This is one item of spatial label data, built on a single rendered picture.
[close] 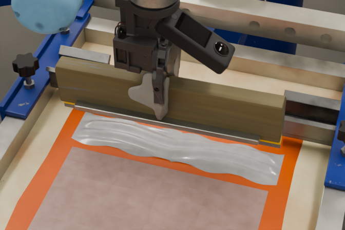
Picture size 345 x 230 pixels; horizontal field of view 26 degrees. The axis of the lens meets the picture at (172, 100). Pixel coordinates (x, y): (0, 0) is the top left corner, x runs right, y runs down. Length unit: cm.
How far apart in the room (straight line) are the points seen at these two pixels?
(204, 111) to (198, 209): 17
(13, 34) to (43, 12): 226
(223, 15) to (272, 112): 39
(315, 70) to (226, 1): 22
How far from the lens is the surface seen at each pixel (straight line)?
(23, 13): 85
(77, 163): 126
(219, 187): 122
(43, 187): 124
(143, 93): 111
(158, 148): 127
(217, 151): 126
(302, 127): 126
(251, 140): 112
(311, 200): 122
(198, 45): 104
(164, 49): 104
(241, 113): 111
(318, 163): 128
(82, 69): 115
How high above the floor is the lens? 189
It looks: 44 degrees down
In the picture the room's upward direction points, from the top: straight up
